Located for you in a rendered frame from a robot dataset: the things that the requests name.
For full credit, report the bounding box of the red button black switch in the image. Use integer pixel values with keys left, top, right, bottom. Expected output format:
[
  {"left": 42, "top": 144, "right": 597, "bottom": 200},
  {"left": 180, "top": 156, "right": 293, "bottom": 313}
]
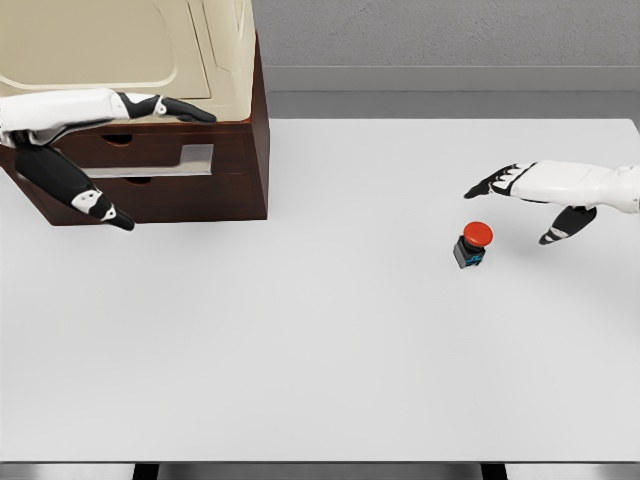
[{"left": 452, "top": 221, "right": 494, "bottom": 272}]

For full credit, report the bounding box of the brown cabinet with cream top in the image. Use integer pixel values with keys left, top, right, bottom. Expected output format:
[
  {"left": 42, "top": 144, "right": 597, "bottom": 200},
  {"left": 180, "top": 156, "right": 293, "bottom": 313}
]
[{"left": 0, "top": 0, "right": 272, "bottom": 228}]

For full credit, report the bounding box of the brown drawer with notch handle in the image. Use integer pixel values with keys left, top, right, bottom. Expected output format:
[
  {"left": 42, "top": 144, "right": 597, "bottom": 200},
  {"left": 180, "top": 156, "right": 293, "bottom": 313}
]
[
  {"left": 51, "top": 130, "right": 251, "bottom": 175},
  {"left": 83, "top": 172, "right": 267, "bottom": 222}
]

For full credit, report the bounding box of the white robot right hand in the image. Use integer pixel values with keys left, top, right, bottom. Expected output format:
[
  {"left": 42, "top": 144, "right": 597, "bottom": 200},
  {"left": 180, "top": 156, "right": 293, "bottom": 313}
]
[{"left": 463, "top": 160, "right": 615, "bottom": 247}]

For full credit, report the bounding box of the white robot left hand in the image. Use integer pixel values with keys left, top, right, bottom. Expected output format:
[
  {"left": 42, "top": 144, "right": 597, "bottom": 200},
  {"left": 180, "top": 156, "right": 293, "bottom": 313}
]
[{"left": 0, "top": 88, "right": 218, "bottom": 232}]

